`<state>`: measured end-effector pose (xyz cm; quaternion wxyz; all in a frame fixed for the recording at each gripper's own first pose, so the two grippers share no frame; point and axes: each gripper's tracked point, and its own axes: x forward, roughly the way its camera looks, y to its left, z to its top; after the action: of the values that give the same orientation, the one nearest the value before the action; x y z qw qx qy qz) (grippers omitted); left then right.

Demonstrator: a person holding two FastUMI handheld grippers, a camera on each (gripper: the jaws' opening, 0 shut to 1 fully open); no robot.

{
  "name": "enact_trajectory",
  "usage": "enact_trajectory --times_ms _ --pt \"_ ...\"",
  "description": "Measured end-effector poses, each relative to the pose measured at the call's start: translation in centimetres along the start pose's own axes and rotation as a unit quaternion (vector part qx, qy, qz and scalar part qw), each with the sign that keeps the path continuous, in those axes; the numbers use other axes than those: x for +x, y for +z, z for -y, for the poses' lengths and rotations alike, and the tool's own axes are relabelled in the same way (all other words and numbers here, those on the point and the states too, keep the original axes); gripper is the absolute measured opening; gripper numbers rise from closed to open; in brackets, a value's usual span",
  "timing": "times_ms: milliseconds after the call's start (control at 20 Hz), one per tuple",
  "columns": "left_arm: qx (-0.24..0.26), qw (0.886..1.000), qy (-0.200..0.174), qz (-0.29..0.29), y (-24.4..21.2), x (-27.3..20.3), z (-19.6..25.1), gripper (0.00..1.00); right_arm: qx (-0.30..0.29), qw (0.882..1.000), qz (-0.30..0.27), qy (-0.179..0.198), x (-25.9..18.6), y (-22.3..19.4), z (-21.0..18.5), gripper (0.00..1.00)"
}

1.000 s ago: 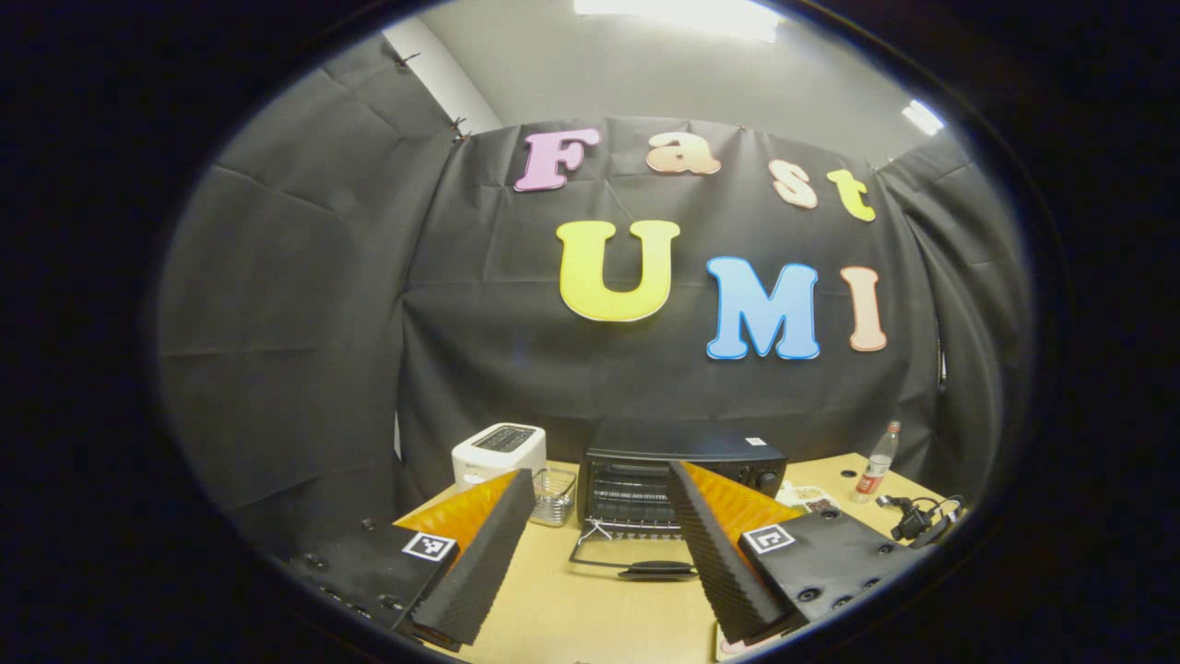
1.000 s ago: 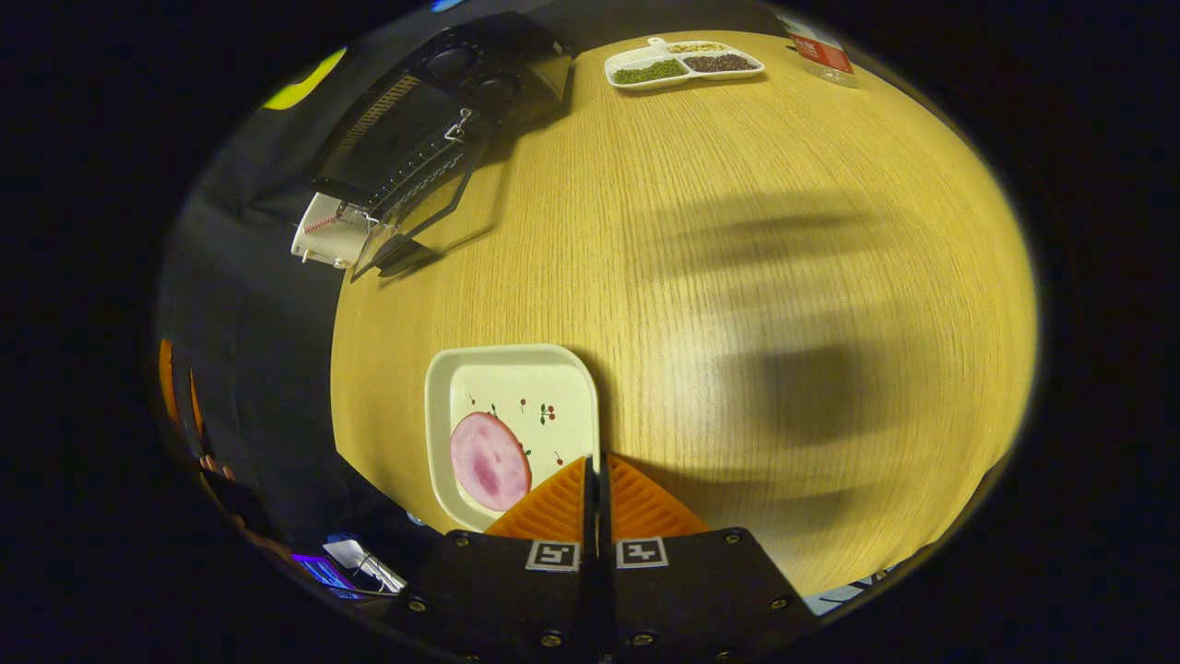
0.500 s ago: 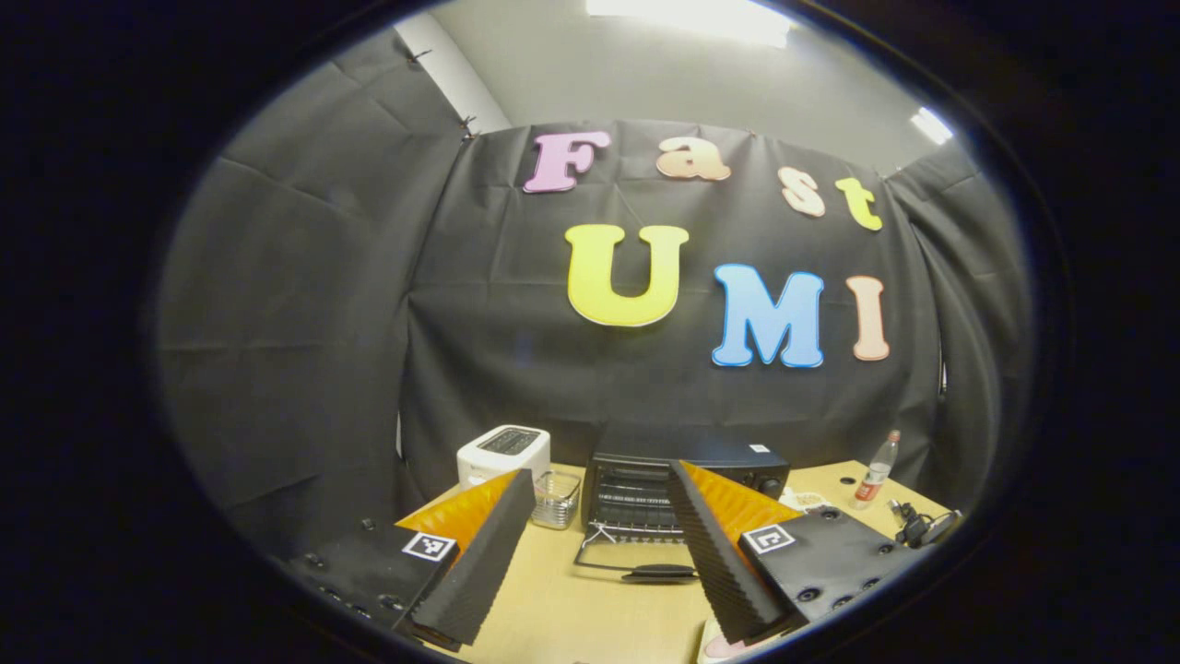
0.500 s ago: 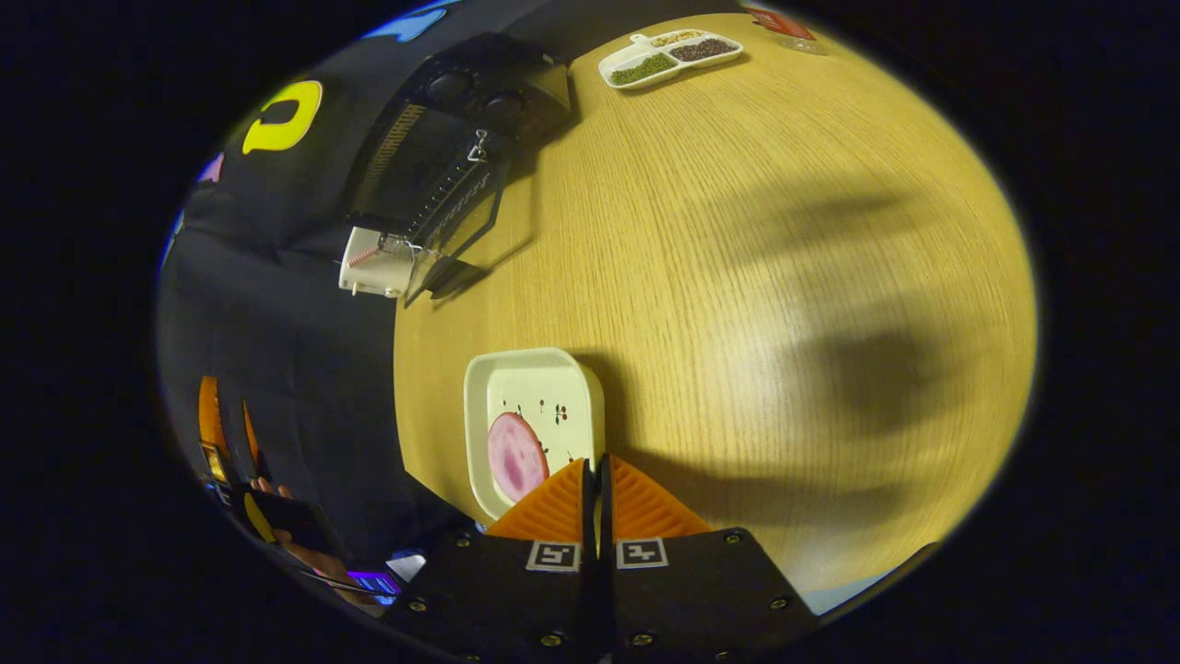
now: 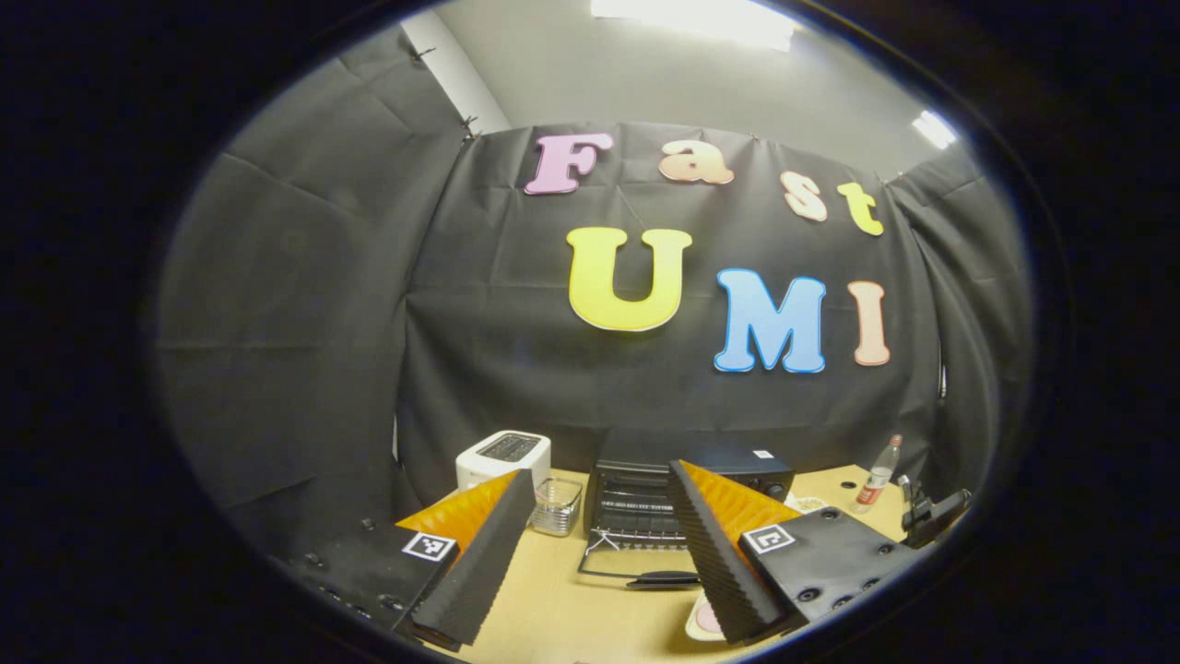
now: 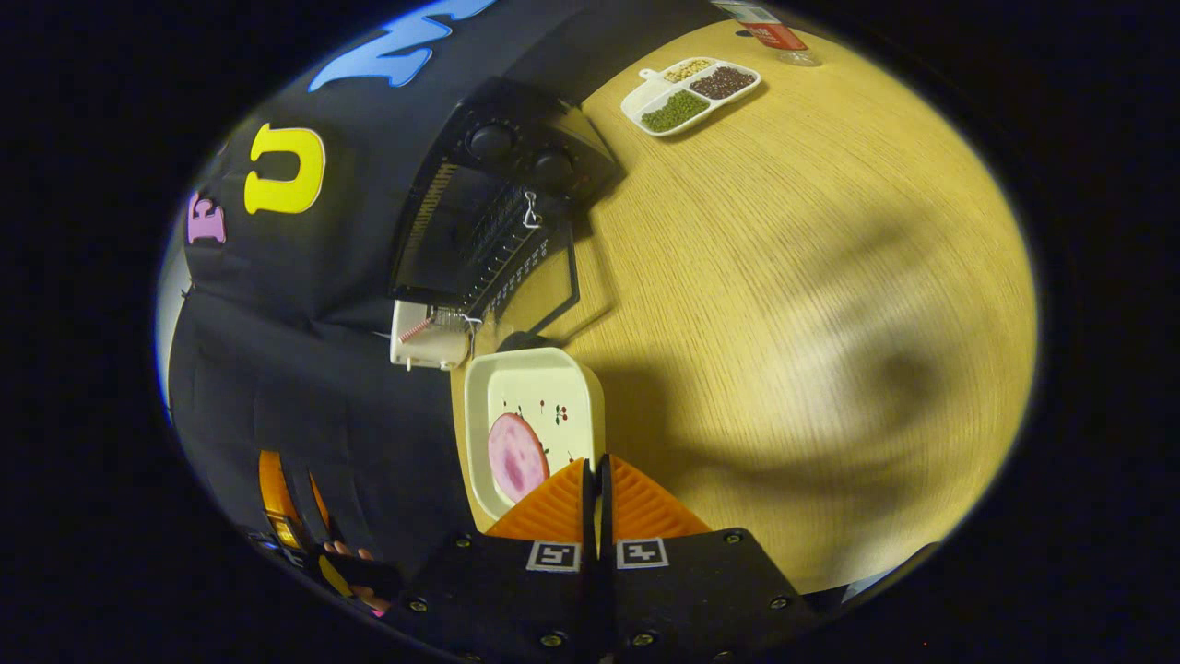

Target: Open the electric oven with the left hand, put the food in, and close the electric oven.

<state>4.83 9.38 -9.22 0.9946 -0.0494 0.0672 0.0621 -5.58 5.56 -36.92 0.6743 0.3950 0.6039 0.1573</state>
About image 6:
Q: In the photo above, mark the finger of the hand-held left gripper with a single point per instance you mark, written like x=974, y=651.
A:
x=277, y=498
x=320, y=505

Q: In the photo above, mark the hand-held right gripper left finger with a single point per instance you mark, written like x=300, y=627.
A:
x=516, y=599

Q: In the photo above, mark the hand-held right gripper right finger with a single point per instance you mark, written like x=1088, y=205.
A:
x=691, y=590

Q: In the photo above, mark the white divided dish of beans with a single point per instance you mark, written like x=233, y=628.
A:
x=687, y=97

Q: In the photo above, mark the clear bottle with red label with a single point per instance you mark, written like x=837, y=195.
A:
x=770, y=32

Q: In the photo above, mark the white toaster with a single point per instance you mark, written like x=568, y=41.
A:
x=429, y=349

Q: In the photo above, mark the black electric oven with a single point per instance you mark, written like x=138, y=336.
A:
x=489, y=184

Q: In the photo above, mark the white square plate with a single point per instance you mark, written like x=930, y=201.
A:
x=553, y=387

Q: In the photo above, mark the pink ham slice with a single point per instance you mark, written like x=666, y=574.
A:
x=516, y=456

